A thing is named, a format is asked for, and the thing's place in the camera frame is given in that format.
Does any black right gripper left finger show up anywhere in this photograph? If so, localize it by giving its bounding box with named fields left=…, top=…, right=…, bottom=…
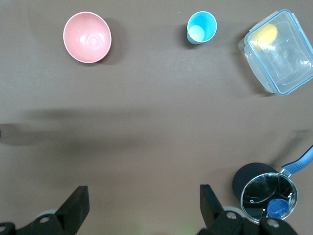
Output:
left=17, top=185, right=90, bottom=235

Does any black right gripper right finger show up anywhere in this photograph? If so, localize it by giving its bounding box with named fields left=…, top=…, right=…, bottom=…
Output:
left=197, top=184, right=258, bottom=235

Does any brown table cover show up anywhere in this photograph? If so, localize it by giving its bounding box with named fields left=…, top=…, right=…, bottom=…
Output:
left=0, top=0, right=313, bottom=235

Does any plain blue cup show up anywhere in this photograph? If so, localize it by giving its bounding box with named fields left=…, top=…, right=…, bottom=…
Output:
left=187, top=11, right=218, bottom=46

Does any black saucepan with blue handle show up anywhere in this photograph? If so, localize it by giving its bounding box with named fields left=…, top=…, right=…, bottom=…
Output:
left=232, top=144, right=313, bottom=225

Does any clear plastic storage container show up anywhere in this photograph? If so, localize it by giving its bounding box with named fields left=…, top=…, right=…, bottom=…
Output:
left=238, top=9, right=313, bottom=96

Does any glass lid with blue knob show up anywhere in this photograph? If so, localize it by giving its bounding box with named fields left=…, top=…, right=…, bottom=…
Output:
left=240, top=172, right=299, bottom=224

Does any pink bowl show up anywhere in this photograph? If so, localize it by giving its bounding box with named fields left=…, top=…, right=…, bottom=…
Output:
left=63, top=11, right=112, bottom=64

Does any yellow round food piece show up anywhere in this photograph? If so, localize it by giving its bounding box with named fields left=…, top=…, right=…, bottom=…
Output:
left=251, top=23, right=278, bottom=51

